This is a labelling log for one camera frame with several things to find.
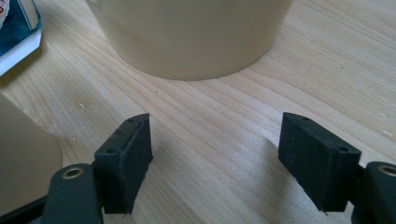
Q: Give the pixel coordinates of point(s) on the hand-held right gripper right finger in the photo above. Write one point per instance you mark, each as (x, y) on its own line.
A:
(317, 161)

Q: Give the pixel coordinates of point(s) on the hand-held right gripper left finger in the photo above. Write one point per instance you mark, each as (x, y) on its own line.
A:
(124, 168)

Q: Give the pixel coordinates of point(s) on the blue snack packet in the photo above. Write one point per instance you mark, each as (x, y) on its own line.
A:
(15, 34)

